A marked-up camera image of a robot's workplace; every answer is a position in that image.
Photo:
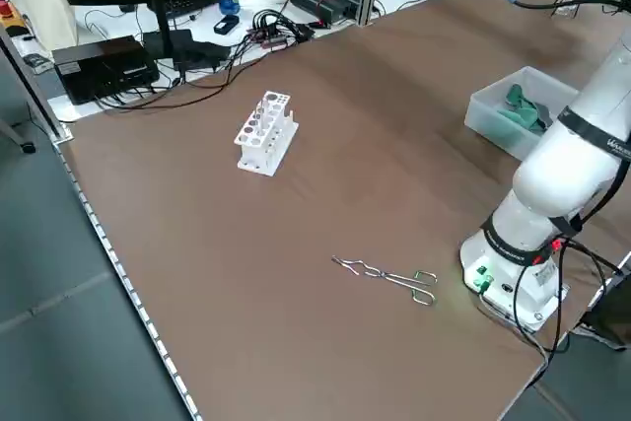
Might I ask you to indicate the clear glass test tube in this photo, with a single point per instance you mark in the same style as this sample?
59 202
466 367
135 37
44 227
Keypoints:
262 110

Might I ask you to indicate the green and grey cloth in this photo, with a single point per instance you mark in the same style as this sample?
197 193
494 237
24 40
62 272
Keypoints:
544 118

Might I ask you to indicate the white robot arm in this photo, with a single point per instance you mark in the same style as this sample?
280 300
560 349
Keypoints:
557 160

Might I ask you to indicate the white test tube rack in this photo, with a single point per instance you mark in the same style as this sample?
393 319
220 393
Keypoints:
259 145

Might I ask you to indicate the white plastic box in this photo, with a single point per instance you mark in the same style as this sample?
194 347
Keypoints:
488 118

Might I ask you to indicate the black electronics box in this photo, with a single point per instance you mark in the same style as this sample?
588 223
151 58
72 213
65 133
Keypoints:
103 66

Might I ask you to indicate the metal crucible tongs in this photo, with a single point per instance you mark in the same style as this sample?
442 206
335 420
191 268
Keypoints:
378 272

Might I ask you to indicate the small black adapter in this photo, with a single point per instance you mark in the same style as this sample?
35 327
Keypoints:
226 25

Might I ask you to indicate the small blue object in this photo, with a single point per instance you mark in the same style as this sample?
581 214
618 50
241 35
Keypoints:
229 4

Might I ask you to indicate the black monitor stand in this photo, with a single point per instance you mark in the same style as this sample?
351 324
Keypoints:
162 31

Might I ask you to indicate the black keyboard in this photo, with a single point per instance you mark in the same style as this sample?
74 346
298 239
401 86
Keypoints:
192 6

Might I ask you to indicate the black caster wheel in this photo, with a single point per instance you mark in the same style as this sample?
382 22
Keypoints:
28 147

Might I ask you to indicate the small grey device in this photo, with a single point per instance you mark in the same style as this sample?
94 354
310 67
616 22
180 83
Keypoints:
38 62

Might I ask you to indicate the beige board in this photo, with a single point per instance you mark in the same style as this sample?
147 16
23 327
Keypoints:
44 7

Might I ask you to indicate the red emergency button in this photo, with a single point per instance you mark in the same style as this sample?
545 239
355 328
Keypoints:
6 9

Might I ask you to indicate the aluminium table edge rail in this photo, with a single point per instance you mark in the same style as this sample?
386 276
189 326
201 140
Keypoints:
123 273

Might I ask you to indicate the aluminium frame strut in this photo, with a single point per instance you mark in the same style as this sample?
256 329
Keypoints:
34 91

